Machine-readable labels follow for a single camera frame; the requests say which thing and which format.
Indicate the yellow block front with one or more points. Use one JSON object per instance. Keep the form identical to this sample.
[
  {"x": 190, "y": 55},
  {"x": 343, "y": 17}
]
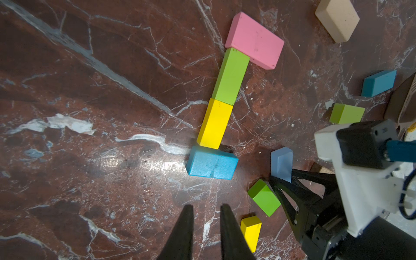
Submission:
[{"x": 251, "y": 227}]

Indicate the tan wooden block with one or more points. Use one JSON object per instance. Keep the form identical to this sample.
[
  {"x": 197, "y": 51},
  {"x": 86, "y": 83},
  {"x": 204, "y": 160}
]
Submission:
[
  {"x": 317, "y": 168},
  {"x": 339, "y": 18}
]

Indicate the small yellow-green block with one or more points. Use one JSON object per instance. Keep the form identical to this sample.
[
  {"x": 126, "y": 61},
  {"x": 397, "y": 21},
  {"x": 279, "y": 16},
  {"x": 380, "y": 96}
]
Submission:
[{"x": 214, "y": 124}]

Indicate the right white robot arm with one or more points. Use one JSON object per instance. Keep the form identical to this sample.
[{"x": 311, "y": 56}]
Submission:
[{"x": 381, "y": 240}]

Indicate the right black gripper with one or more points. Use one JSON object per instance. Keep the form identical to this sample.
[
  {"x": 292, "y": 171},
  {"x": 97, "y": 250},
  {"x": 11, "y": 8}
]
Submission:
[{"x": 319, "y": 224}]

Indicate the teal block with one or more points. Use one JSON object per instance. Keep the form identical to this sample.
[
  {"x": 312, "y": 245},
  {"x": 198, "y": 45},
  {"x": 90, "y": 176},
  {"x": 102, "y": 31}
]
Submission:
[
  {"x": 211, "y": 163},
  {"x": 378, "y": 83}
]

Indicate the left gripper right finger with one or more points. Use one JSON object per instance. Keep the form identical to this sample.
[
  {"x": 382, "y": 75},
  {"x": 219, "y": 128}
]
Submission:
[{"x": 233, "y": 243}]

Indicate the pink block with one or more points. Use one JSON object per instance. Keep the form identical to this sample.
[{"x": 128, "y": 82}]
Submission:
[{"x": 254, "y": 40}]

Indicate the light blue block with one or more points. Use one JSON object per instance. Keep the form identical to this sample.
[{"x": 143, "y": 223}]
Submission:
[{"x": 282, "y": 164}]

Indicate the light green block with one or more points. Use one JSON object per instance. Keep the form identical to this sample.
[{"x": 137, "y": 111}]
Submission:
[
  {"x": 232, "y": 72},
  {"x": 346, "y": 114}
]

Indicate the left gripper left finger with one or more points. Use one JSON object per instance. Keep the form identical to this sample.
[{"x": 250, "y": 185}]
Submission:
[{"x": 180, "y": 242}]

